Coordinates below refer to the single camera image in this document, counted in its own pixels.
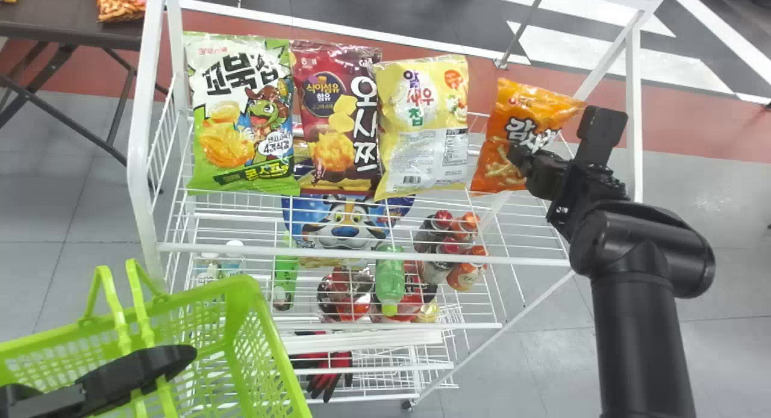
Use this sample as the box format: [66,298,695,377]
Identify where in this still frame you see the blue cereal bag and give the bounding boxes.
[281,192,416,268]

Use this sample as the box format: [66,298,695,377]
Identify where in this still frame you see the orange patterned snack packet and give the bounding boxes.
[93,0,149,23]

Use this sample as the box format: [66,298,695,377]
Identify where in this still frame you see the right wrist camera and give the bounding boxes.
[576,105,629,167]

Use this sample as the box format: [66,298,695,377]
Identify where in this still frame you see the orange bottle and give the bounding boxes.
[451,211,482,243]
[447,245,489,293]

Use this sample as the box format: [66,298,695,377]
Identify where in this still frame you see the white bottle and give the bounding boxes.
[195,252,220,287]
[221,240,245,278]

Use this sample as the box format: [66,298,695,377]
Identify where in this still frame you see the green snack packet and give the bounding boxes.
[184,33,301,196]

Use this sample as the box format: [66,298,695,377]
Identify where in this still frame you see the green bottle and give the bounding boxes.
[272,231,301,313]
[374,244,406,317]

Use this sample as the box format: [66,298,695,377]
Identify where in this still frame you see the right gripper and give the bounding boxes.
[507,145,572,203]

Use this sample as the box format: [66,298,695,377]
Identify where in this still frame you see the yellow snack packet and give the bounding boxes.
[372,55,470,202]

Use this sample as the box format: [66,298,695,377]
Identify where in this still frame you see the red and black gloves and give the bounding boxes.
[292,331,354,404]

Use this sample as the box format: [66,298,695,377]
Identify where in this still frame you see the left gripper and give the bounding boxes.
[0,344,199,418]

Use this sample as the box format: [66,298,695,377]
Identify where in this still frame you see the maroon snack packet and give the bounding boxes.
[290,40,384,196]

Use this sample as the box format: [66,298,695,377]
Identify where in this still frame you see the white wire rack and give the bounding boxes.
[126,0,675,410]

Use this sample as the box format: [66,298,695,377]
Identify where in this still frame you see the green basket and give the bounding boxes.
[0,258,313,418]

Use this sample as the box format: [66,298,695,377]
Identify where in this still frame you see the dark side table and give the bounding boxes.
[0,0,170,194]

